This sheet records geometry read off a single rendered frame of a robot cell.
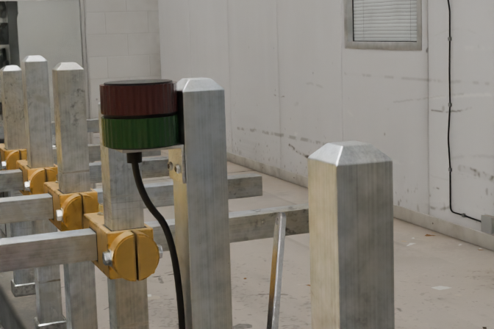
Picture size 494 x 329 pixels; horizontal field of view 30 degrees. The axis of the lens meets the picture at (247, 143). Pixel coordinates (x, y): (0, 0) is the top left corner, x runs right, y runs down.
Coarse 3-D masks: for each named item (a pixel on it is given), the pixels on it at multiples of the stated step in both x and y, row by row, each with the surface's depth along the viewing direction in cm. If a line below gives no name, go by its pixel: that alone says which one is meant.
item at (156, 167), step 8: (144, 160) 154; (152, 160) 154; (160, 160) 154; (168, 160) 155; (96, 168) 150; (144, 168) 153; (152, 168) 154; (160, 168) 155; (0, 176) 145; (8, 176) 145; (16, 176) 146; (96, 176) 150; (144, 176) 154; (152, 176) 154; (160, 176) 155; (0, 184) 145; (8, 184) 145; (16, 184) 146
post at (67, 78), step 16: (64, 64) 118; (64, 80) 118; (80, 80) 118; (64, 96) 118; (80, 96) 119; (64, 112) 118; (80, 112) 119; (64, 128) 118; (80, 128) 119; (64, 144) 118; (80, 144) 119; (64, 160) 119; (80, 160) 119; (64, 176) 119; (80, 176) 120; (64, 192) 119; (64, 272) 123; (80, 272) 121; (80, 288) 121; (80, 304) 122; (96, 304) 122; (80, 320) 122; (96, 320) 123
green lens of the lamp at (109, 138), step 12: (108, 120) 70; (120, 120) 69; (132, 120) 69; (144, 120) 69; (156, 120) 69; (168, 120) 70; (108, 132) 70; (120, 132) 69; (132, 132) 69; (144, 132) 69; (156, 132) 69; (168, 132) 70; (108, 144) 70; (120, 144) 69; (132, 144) 69; (144, 144) 69; (156, 144) 70; (168, 144) 70
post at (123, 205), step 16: (112, 160) 95; (112, 176) 96; (128, 176) 96; (112, 192) 96; (128, 192) 96; (112, 208) 96; (128, 208) 97; (112, 224) 96; (128, 224) 97; (112, 288) 98; (128, 288) 98; (144, 288) 98; (112, 304) 99; (128, 304) 98; (144, 304) 98; (112, 320) 99; (128, 320) 98; (144, 320) 99
